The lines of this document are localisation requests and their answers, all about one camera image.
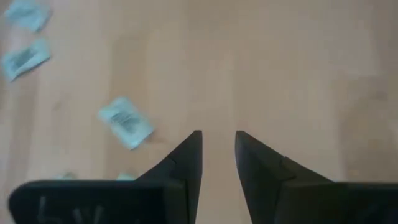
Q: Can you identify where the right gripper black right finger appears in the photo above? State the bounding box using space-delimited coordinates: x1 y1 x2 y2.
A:
234 130 398 224

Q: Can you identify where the green stevia packet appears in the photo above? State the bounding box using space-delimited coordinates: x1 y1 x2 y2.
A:
116 172 137 182
3 0 53 34
55 172 76 181
1 37 52 82
98 96 155 151

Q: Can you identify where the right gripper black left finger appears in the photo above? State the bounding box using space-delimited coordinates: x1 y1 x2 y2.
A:
8 130 203 224

